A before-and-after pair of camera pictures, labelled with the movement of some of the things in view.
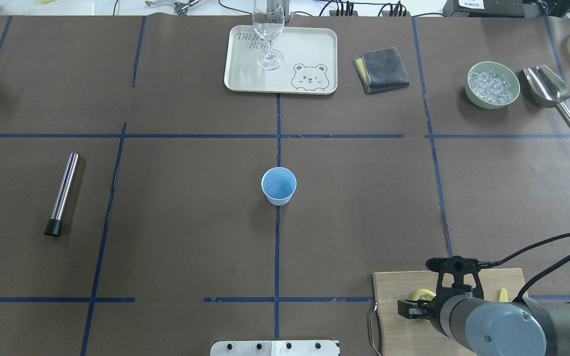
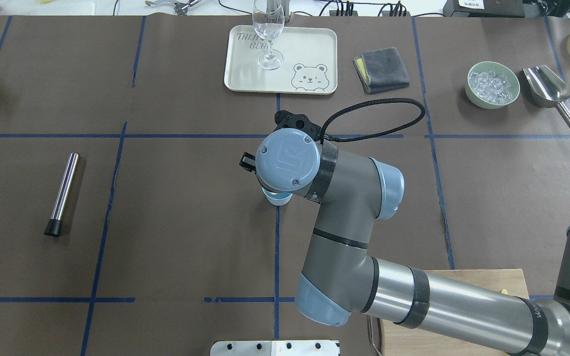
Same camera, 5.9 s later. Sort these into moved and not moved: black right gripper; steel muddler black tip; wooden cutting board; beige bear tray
Moved: black right gripper
Not moved: steel muddler black tip; wooden cutting board; beige bear tray
